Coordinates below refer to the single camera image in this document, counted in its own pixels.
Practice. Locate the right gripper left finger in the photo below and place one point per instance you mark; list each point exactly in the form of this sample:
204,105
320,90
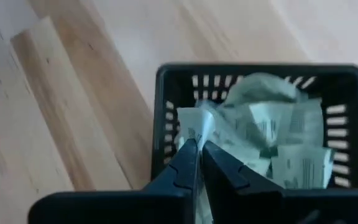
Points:
182,177

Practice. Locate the green white sweetener packet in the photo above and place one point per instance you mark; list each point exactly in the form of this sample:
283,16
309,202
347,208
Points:
194,124
303,168
228,140
306,124
269,124
259,88

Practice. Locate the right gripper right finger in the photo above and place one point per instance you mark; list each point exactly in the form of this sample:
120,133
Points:
228,199

